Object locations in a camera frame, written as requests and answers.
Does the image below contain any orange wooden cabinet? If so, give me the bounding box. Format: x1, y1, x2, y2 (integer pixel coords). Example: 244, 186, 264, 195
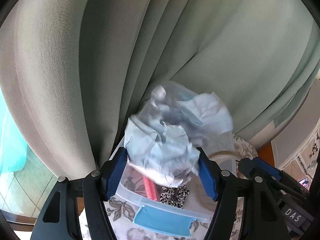
257, 142, 275, 167

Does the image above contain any pink hair roller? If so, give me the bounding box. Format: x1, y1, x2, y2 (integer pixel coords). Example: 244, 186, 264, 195
143, 176, 159, 202

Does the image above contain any floral table cloth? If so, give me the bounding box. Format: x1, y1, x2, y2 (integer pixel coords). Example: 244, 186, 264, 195
79, 135, 258, 239

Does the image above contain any leopard print scrunchie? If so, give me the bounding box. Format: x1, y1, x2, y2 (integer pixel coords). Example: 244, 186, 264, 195
159, 185, 190, 209

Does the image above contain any clear plastic storage bin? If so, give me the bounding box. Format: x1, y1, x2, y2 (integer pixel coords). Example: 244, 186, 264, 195
105, 81, 235, 239

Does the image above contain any green curtain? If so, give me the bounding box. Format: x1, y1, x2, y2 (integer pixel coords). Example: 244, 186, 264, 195
1, 0, 319, 179

